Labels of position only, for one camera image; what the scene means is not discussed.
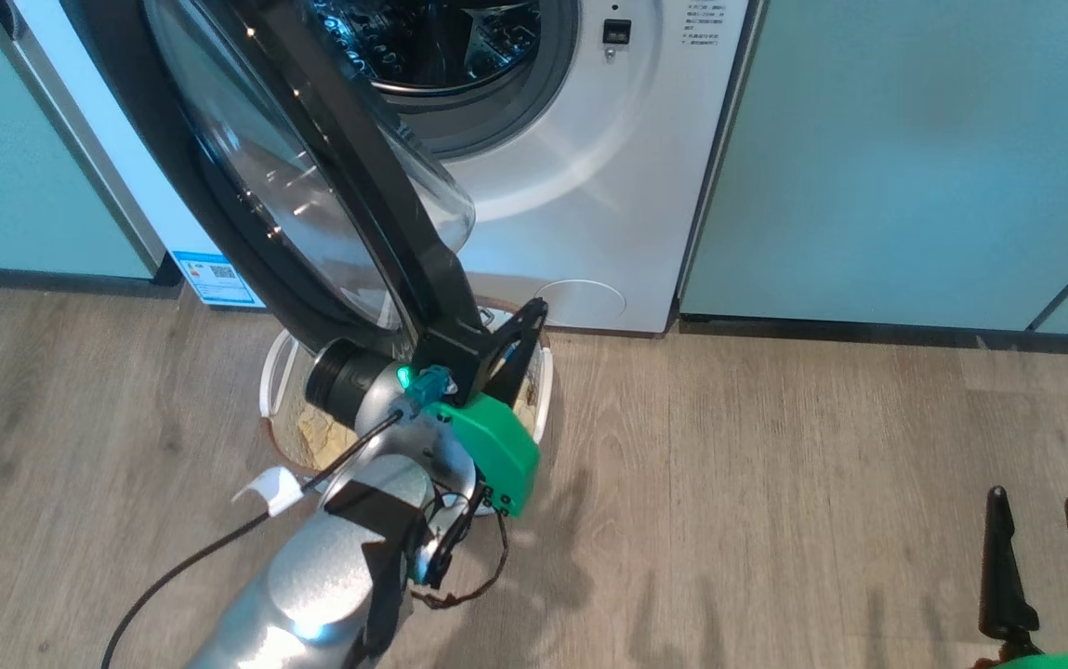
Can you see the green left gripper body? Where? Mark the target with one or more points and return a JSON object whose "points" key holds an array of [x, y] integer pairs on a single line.
{"points": [[496, 446]]}

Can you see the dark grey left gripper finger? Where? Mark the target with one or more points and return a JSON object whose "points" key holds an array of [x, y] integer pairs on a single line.
{"points": [[450, 362], [526, 321]]}

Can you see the round black glass washer door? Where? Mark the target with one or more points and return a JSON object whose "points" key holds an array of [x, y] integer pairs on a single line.
{"points": [[362, 186]]}

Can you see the white front-load washing machine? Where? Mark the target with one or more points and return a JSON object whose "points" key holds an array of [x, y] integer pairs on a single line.
{"points": [[589, 186]]}

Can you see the black port with silver screw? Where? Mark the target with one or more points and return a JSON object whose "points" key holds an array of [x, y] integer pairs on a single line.
{"points": [[616, 33]]}

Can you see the round white filter cover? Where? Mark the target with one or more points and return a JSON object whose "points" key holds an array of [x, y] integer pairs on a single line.
{"points": [[589, 305]]}

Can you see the white perforated laundry basket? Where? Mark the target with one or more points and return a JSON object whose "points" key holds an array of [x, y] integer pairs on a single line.
{"points": [[543, 395]]}

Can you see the blue energy label sticker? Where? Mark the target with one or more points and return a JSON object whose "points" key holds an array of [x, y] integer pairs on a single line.
{"points": [[217, 277]]}

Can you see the dark cabinet plinth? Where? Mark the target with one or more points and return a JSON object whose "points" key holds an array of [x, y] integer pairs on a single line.
{"points": [[868, 333], [50, 281]]}

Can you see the small printed warning label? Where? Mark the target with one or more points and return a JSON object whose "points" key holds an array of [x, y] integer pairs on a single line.
{"points": [[703, 23]]}

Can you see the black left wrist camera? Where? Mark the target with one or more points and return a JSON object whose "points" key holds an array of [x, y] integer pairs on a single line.
{"points": [[338, 381]]}

